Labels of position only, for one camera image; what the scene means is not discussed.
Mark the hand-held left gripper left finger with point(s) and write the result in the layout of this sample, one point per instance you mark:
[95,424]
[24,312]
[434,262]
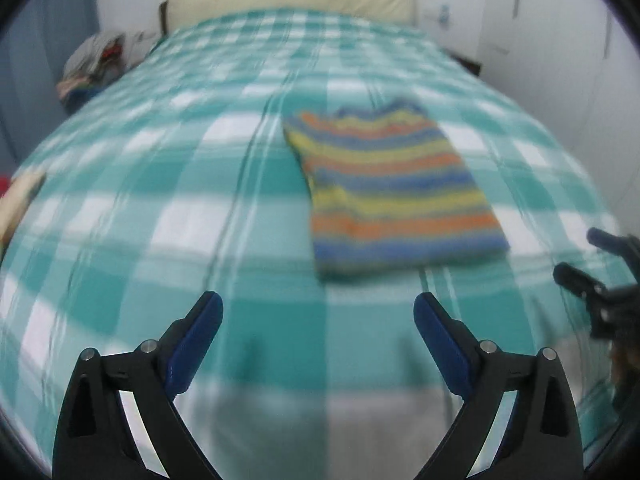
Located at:
[200,340]

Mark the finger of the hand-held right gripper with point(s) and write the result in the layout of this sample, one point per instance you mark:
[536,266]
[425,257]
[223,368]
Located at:
[612,244]
[580,280]

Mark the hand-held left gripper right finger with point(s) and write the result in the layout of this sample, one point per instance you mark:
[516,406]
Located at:
[445,345]

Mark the striped small shirt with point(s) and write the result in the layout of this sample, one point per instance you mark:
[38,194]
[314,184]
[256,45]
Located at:
[390,190]

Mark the pile of clothes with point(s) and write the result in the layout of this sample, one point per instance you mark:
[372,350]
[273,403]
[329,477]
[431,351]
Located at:
[92,67]

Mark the green checked bed sheet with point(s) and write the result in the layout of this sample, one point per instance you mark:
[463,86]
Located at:
[150,210]

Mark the white wardrobe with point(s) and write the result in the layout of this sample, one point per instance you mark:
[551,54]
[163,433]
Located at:
[550,35]

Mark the cream cloth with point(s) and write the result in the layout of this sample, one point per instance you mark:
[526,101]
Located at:
[20,197]

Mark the red cloth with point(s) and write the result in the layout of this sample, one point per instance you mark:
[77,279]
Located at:
[3,186]

